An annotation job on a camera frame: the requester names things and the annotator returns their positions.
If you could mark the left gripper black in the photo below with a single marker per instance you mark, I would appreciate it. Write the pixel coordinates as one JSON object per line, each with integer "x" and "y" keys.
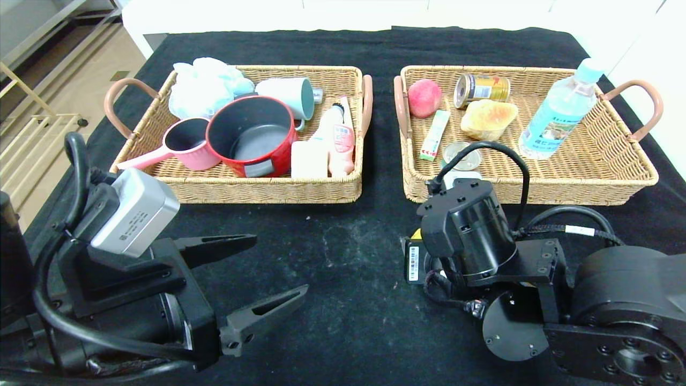
{"x": 196, "y": 300}

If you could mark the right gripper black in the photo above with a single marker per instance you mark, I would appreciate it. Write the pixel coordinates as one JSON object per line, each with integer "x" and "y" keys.
{"x": 413, "y": 264}

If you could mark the yellow pear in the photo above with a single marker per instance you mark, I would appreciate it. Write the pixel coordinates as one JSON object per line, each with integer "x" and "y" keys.
{"x": 416, "y": 234}

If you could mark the small tin can green label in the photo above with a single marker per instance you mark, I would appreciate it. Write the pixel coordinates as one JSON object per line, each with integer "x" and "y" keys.
{"x": 469, "y": 161}

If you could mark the green chewing gum pack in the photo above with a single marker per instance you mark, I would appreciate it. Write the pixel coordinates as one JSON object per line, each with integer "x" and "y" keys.
{"x": 435, "y": 135}

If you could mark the pink lotion tube white cap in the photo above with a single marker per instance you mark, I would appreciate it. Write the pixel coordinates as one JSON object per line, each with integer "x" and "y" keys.
{"x": 343, "y": 150}

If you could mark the white soap bar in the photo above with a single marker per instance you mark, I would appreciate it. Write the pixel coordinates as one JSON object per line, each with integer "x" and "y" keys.
{"x": 309, "y": 160}

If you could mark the white bottle with black tip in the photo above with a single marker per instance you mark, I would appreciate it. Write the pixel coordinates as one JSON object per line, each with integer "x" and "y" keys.
{"x": 329, "y": 126}

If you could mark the golden striped bread roll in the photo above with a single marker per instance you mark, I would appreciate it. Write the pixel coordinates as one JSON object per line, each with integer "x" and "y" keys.
{"x": 487, "y": 120}

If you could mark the yellow drink can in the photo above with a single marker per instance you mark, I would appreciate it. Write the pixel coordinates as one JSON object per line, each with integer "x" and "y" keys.
{"x": 487, "y": 88}

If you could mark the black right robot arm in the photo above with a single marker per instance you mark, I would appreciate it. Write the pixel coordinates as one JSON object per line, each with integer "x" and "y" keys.
{"x": 616, "y": 300}

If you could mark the black table cloth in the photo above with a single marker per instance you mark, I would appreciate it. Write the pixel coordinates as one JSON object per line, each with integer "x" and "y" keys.
{"x": 348, "y": 300}

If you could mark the pink plastic water scoop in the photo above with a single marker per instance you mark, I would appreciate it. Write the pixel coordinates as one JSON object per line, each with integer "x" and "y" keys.
{"x": 185, "y": 136}

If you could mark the pink peach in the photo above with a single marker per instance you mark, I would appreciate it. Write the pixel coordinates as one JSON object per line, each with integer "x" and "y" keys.
{"x": 424, "y": 99}

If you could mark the thin pink and white stick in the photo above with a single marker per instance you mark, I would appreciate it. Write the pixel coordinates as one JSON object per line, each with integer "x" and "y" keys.
{"x": 348, "y": 110}

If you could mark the clear plastic flat case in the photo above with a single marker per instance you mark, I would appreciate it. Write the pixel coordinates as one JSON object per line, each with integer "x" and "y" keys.
{"x": 318, "y": 95}

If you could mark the light blue mesh bath pouf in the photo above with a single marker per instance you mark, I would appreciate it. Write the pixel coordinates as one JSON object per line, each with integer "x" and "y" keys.
{"x": 203, "y": 88}

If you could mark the clear water bottle blue cap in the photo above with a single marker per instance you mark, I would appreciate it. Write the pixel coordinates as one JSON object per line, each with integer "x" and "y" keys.
{"x": 563, "y": 110}

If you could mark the white cabinet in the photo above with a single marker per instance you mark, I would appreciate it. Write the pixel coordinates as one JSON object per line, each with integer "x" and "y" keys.
{"x": 241, "y": 16}

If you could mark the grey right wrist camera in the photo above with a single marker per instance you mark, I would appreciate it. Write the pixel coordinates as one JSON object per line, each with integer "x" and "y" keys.
{"x": 461, "y": 176}

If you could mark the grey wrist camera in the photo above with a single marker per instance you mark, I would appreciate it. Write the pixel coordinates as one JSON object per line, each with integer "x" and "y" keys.
{"x": 134, "y": 214}
{"x": 461, "y": 176}

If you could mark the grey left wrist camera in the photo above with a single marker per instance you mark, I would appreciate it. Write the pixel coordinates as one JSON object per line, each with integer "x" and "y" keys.
{"x": 134, "y": 214}

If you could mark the grey metal shelf frame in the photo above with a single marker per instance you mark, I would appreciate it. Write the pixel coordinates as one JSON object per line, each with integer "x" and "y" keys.
{"x": 27, "y": 21}

